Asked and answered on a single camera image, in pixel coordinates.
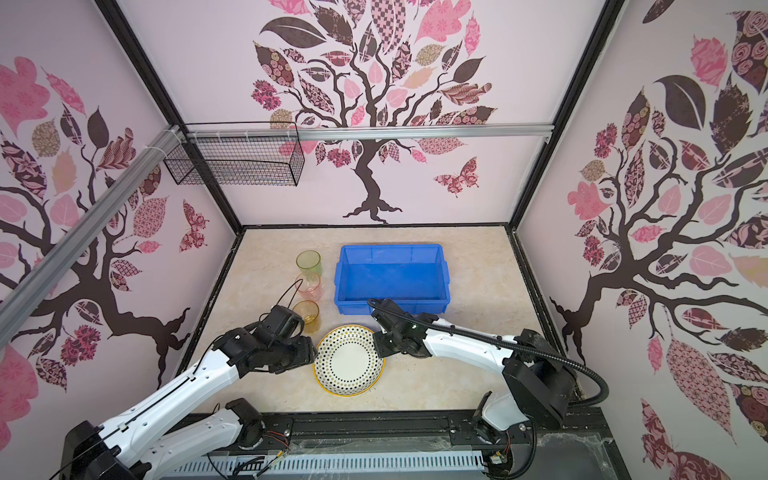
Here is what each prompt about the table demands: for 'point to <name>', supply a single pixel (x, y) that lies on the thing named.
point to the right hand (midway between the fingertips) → (377, 341)
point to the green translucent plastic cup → (309, 261)
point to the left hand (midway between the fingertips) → (308, 361)
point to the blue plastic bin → (411, 277)
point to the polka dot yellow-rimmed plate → (347, 363)
